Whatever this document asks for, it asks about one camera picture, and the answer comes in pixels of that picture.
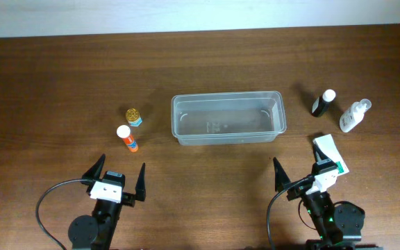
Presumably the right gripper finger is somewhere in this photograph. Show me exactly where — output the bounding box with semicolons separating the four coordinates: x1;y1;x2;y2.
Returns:
312;144;325;163
273;157;291;192

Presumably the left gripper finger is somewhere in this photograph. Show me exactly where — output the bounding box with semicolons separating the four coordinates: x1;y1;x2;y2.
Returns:
82;154;106;181
135;163;147;201

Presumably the white green tube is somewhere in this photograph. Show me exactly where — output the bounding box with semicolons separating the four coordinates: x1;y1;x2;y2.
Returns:
312;134;349;176

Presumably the clear white spray bottle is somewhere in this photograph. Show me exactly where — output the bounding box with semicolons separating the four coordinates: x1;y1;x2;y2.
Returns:
340;99;372;133

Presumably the dark bottle white cap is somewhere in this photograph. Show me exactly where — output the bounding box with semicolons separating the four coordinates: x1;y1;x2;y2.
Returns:
311;89;336;117

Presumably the small gold-lid jar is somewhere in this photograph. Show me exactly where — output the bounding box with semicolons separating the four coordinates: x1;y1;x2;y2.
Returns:
126;108;142;127

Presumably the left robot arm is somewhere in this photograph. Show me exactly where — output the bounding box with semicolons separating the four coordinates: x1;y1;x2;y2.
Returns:
68;155;147;250

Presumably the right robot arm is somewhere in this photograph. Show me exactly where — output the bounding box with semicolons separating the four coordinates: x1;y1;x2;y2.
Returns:
266;146;380;250

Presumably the clear plastic container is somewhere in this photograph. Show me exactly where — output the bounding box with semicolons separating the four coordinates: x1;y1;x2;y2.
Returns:
171;91;287;146

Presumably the orange tube white cap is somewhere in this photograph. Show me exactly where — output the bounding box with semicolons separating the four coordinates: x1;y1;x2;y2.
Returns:
116;125;139;152

